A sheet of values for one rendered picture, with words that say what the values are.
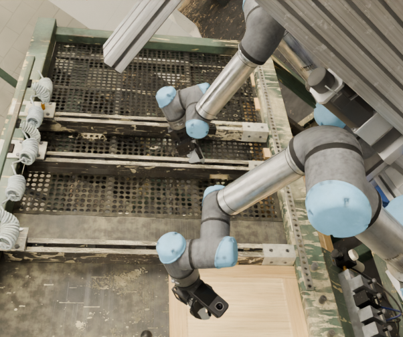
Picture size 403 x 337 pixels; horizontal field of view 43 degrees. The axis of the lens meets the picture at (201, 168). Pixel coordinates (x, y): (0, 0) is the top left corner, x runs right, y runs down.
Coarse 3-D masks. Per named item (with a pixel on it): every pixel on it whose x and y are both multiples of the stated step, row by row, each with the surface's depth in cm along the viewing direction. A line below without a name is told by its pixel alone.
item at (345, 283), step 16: (336, 256) 197; (352, 256) 198; (336, 272) 199; (352, 272) 197; (336, 288) 192; (352, 288) 188; (368, 288) 187; (384, 288) 196; (352, 304) 188; (368, 304) 183; (352, 320) 185; (368, 320) 179; (384, 320) 181; (400, 320) 187; (352, 336) 180; (368, 336) 175; (384, 336) 175
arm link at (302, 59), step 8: (248, 0) 151; (248, 8) 148; (256, 8) 145; (288, 32) 156; (288, 40) 157; (296, 40) 158; (280, 48) 160; (288, 48) 160; (296, 48) 160; (304, 48) 161; (288, 56) 163; (296, 56) 162; (304, 56) 162; (312, 56) 164; (296, 64) 165; (304, 64) 164; (312, 64) 165; (320, 64) 167; (304, 72) 167
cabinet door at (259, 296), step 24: (216, 288) 186; (240, 288) 187; (264, 288) 189; (288, 288) 190; (240, 312) 181; (264, 312) 182; (288, 312) 183; (192, 336) 172; (216, 336) 173; (240, 336) 174; (264, 336) 175; (288, 336) 177
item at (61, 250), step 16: (32, 240) 184; (48, 240) 185; (64, 240) 186; (80, 240) 186; (96, 240) 187; (112, 240) 188; (16, 256) 182; (32, 256) 183; (48, 256) 184; (64, 256) 184; (80, 256) 185; (96, 256) 185; (112, 256) 186; (128, 256) 186; (144, 256) 187; (240, 256) 191; (256, 256) 191; (272, 256) 192; (288, 256) 193
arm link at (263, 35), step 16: (256, 16) 143; (256, 32) 143; (272, 32) 142; (240, 48) 147; (256, 48) 144; (272, 48) 145; (240, 64) 149; (256, 64) 147; (224, 80) 154; (240, 80) 153; (208, 96) 159; (224, 96) 157; (192, 112) 166; (208, 112) 162; (192, 128) 165; (208, 128) 166
